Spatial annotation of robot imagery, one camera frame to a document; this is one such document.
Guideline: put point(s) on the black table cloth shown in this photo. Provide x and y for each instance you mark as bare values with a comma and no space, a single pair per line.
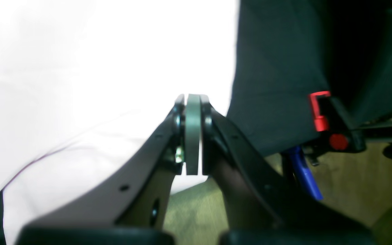
288,49

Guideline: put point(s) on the pink T-shirt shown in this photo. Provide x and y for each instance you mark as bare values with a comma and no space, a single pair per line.
84,83

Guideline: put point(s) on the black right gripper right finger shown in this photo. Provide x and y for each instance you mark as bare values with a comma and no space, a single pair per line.
262,207

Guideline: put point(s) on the red black blue clamp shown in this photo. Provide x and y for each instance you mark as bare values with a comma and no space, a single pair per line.
338,132

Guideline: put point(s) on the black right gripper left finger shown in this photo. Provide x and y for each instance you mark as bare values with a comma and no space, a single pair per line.
129,207

